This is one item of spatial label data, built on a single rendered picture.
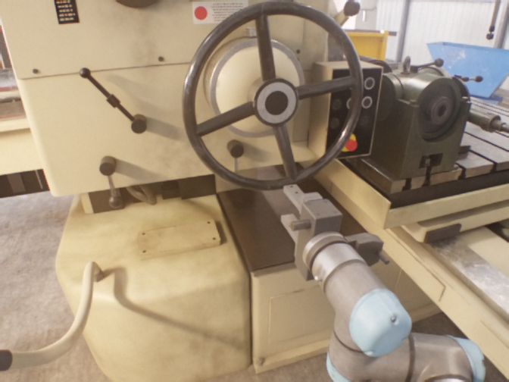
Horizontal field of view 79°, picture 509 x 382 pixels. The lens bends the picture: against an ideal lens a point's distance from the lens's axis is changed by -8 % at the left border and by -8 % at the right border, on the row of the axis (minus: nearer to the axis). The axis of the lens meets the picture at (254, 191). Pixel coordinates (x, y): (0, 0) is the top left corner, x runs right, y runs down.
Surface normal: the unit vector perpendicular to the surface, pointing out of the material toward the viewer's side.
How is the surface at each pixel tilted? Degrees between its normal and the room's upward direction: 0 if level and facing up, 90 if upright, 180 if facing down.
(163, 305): 90
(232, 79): 78
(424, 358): 36
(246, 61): 64
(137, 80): 90
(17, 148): 90
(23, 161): 90
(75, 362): 0
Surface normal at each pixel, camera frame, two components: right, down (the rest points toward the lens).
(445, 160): 0.30, 0.47
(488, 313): 0.00, -0.87
